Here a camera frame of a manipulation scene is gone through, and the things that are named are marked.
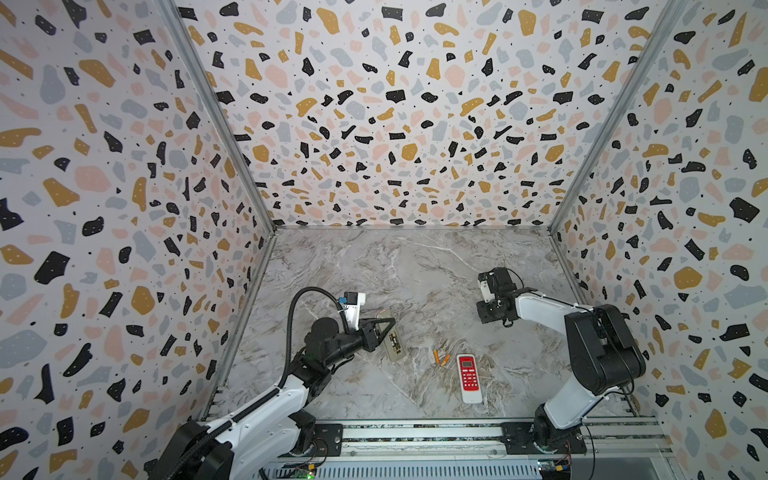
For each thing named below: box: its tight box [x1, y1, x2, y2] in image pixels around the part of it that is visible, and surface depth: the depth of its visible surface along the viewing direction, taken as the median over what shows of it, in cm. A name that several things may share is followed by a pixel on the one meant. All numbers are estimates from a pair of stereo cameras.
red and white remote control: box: [457, 353, 483, 404], surface depth 85 cm
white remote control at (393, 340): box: [377, 309, 406, 362], surface depth 77 cm
